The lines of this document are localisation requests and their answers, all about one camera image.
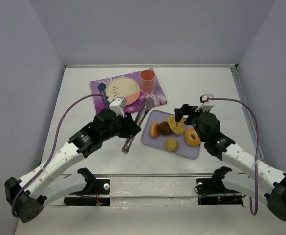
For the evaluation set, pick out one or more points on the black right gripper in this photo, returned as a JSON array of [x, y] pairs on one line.
[[188, 117]]

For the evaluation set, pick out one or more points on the large glazed donut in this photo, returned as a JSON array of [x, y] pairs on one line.
[[177, 127]]

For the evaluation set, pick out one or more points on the pink plastic cup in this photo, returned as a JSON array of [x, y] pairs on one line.
[[147, 80]]

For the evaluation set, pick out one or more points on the cream and pink plate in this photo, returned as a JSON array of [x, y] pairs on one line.
[[124, 87]]

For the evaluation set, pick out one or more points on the blue spoon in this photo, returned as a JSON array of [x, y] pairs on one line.
[[101, 89]]

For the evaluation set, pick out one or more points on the purple floral placemat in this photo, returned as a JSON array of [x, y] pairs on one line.
[[157, 94]]

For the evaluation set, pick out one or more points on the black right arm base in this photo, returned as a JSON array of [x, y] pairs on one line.
[[211, 190]]

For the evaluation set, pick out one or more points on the lavender plastic tray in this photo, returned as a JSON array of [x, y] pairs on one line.
[[184, 149]]

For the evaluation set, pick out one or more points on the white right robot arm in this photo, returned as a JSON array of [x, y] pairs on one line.
[[269, 183]]

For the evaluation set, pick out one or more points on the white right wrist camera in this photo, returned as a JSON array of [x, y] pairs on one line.
[[206, 103]]

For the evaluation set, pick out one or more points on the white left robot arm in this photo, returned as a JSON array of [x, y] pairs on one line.
[[29, 194]]

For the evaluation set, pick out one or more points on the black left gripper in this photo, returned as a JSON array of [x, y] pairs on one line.
[[127, 125]]

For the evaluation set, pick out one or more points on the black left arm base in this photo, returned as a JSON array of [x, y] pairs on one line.
[[95, 192]]

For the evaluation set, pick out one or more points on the orange sesame bun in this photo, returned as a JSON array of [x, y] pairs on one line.
[[154, 132]]

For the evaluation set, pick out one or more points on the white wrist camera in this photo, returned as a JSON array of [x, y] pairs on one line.
[[117, 105], [206, 103]]

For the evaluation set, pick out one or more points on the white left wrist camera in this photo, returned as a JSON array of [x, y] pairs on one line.
[[117, 105]]

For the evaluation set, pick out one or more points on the round yellow bun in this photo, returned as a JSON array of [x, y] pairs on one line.
[[171, 144]]

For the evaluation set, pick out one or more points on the small ring donut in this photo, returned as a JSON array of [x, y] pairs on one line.
[[192, 138]]

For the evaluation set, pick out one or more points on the brown chocolate bread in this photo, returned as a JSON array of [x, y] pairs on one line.
[[164, 128]]

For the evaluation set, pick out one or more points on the metal tongs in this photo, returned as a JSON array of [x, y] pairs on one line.
[[145, 107]]

